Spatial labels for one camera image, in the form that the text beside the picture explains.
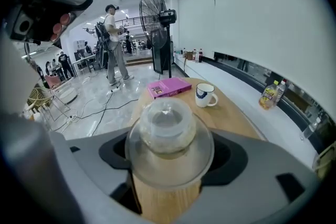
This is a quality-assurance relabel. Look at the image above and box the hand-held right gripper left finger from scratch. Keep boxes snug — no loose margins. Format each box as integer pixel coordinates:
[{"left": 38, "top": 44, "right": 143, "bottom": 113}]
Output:
[{"left": 51, "top": 130, "right": 132, "bottom": 197}]

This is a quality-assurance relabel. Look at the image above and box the round white low table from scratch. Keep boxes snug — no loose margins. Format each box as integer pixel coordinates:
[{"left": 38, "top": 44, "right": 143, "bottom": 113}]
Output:
[{"left": 58, "top": 87, "right": 79, "bottom": 102}]

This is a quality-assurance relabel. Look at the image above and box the black standing fan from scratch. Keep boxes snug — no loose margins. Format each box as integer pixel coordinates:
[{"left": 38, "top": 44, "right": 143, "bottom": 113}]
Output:
[{"left": 139, "top": 0, "right": 177, "bottom": 74}]

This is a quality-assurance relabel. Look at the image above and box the person's left hand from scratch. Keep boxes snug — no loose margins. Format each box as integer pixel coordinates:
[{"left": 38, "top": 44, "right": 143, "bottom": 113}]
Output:
[{"left": 49, "top": 12, "right": 77, "bottom": 42}]

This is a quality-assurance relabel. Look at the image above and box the yellow wire chair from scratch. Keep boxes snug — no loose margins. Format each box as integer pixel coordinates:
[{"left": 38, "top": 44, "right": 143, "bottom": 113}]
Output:
[{"left": 26, "top": 87, "right": 72, "bottom": 123}]

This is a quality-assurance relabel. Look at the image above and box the clear drink bottle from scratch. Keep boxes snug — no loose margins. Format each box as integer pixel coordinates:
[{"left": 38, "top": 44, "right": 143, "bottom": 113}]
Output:
[{"left": 274, "top": 79, "right": 288, "bottom": 107}]

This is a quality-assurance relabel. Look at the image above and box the yellow drink bottle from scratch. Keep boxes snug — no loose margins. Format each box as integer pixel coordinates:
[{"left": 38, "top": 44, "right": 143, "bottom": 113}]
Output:
[{"left": 258, "top": 80, "right": 280, "bottom": 111}]

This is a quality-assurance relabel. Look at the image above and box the pink chair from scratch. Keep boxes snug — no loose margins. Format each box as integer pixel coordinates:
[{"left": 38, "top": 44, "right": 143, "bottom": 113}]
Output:
[{"left": 44, "top": 74, "right": 62, "bottom": 90}]

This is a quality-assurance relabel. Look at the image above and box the white desk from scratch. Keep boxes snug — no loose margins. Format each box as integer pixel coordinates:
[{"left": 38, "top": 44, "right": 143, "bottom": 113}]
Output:
[{"left": 71, "top": 54, "right": 97, "bottom": 74}]

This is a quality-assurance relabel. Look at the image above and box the small clear bottle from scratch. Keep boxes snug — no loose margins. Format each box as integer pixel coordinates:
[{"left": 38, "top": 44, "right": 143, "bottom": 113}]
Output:
[{"left": 301, "top": 116, "right": 320, "bottom": 140}]

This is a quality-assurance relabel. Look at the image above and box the black framed cabinet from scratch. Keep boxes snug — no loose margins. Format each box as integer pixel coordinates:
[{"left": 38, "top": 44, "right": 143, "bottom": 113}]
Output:
[{"left": 151, "top": 27, "right": 174, "bottom": 74}]

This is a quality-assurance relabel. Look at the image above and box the clear glass with white object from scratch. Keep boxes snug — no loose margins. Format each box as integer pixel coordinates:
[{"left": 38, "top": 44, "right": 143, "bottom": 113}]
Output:
[{"left": 124, "top": 98, "right": 216, "bottom": 188}]

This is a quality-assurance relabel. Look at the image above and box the white mug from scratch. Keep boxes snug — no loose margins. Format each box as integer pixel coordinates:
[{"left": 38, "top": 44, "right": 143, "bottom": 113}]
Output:
[{"left": 194, "top": 82, "right": 219, "bottom": 109}]

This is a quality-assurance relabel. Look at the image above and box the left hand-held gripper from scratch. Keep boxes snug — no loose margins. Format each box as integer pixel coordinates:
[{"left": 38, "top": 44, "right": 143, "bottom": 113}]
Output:
[{"left": 4, "top": 0, "right": 95, "bottom": 47}]

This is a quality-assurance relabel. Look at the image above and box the round wooden table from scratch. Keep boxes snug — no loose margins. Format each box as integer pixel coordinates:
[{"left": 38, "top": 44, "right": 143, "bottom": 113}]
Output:
[{"left": 130, "top": 77, "right": 266, "bottom": 223}]

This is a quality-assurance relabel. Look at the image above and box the black power cable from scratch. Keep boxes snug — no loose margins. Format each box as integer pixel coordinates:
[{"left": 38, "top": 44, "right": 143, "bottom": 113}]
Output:
[
  {"left": 89, "top": 93, "right": 112, "bottom": 137},
  {"left": 72, "top": 98, "right": 139, "bottom": 121}
]

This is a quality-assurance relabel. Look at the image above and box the purple book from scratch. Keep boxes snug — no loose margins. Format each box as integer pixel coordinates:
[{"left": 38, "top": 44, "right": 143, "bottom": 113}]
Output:
[{"left": 146, "top": 77, "right": 193, "bottom": 100}]

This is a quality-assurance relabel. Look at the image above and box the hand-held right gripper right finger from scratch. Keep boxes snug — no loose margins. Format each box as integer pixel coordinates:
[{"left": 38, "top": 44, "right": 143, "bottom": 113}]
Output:
[{"left": 200, "top": 130, "right": 321, "bottom": 219}]

